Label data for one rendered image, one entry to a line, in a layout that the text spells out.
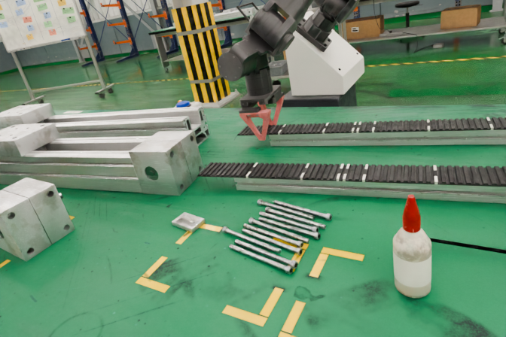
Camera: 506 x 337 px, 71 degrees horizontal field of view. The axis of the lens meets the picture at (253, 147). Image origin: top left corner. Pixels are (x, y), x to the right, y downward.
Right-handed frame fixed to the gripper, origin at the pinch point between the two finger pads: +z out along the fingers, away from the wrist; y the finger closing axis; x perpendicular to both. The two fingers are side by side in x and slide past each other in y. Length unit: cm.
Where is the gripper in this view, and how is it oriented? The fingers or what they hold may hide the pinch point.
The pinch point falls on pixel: (267, 130)
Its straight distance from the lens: 83.0
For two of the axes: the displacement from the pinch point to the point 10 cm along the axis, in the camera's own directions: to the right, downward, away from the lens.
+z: 1.8, 9.0, 3.9
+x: 9.1, -0.1, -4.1
